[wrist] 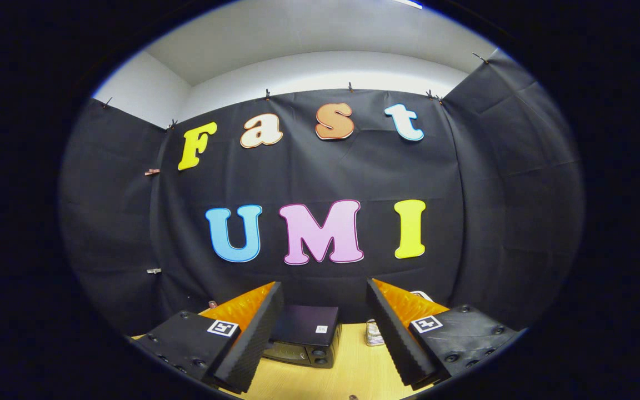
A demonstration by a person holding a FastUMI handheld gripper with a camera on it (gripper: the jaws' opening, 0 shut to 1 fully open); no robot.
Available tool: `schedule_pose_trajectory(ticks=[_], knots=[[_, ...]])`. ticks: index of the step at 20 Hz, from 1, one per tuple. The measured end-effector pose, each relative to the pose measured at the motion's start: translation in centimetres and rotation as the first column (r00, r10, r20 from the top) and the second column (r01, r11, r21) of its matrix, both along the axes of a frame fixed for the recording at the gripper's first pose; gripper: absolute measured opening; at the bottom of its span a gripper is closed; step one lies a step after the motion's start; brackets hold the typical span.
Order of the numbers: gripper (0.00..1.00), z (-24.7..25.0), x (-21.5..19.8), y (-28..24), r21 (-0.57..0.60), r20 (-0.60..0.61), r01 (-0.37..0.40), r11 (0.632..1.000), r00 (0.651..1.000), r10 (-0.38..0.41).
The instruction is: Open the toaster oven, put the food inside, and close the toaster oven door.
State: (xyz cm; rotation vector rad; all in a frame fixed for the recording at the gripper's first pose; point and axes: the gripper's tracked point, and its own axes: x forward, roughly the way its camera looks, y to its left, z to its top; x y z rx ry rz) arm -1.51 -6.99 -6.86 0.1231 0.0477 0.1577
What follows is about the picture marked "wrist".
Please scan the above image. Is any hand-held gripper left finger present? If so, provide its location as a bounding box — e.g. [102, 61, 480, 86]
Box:
[131, 281, 285, 394]

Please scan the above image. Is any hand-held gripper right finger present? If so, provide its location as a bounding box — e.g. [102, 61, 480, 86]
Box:
[366, 278, 521, 391]

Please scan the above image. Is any black toaster oven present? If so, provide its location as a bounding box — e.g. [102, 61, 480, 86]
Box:
[262, 304, 342, 369]

